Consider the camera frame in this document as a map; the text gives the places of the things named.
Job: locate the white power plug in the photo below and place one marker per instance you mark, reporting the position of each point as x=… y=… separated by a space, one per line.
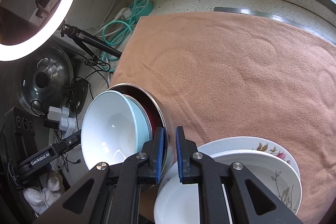
x=123 y=14

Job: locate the person's left hand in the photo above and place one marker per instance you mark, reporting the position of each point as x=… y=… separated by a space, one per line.
x=39 y=195

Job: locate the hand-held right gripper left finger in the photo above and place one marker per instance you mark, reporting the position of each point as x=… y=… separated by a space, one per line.
x=159 y=155

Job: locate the light blue bowl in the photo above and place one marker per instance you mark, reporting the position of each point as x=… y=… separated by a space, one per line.
x=110 y=129

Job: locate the glass pot lid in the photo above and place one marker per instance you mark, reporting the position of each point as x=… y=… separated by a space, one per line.
x=55 y=74

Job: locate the white plug adapter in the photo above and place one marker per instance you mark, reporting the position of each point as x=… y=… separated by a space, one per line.
x=64 y=121

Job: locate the black tripod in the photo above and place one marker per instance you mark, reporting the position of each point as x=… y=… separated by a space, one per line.
x=99 y=45

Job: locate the stainless steel sink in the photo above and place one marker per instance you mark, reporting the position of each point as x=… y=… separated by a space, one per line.
x=262 y=14

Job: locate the pink-brown fringed cloth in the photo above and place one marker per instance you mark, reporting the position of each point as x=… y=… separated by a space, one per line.
x=223 y=69

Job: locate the large stainless steel bowl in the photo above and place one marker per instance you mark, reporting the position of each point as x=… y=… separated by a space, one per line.
x=168 y=121

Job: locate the red steel bowl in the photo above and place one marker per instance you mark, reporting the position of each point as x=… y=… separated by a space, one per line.
x=153 y=115

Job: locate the black appliance with knobs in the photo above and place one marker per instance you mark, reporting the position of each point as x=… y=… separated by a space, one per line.
x=21 y=134

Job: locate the white plate grey leaf print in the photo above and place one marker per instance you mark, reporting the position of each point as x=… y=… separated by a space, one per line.
x=178 y=200

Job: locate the large pink floral plate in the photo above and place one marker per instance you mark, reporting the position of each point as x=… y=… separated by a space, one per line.
x=236 y=142

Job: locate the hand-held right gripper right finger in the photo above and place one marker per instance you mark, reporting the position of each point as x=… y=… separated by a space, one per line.
x=179 y=155

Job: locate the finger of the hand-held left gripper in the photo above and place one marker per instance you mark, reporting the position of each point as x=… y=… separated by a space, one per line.
x=69 y=141

